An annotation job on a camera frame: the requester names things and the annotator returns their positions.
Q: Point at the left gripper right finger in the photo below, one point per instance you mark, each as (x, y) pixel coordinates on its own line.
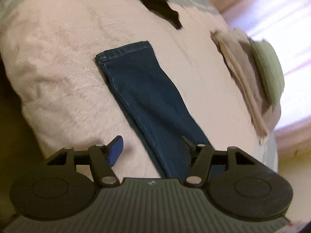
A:
(201, 156)

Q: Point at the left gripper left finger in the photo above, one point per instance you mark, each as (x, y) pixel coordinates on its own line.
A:
(102, 159)

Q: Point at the dark blue denim jeans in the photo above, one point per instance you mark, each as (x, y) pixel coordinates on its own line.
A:
(152, 105)

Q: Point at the green checked pillow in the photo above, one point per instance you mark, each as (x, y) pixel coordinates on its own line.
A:
(270, 70)

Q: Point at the folded beige blanket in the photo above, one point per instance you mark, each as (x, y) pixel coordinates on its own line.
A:
(238, 53)

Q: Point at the pink grey bedspread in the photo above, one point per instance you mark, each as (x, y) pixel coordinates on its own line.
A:
(89, 70)

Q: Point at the pink sheer curtain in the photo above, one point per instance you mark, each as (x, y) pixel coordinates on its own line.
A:
(279, 32)

